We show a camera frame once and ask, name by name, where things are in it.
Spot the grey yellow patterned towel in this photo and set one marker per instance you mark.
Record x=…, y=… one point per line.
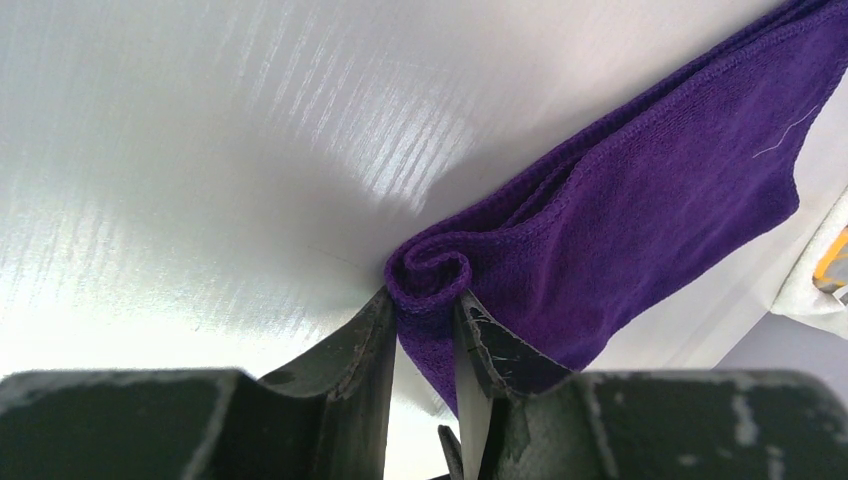
x=830, y=273

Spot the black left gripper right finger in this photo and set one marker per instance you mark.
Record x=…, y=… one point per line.
x=524, y=416

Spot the purple towel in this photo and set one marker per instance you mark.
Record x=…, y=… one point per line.
x=635, y=206

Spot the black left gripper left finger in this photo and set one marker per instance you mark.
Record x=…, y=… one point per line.
x=322, y=415

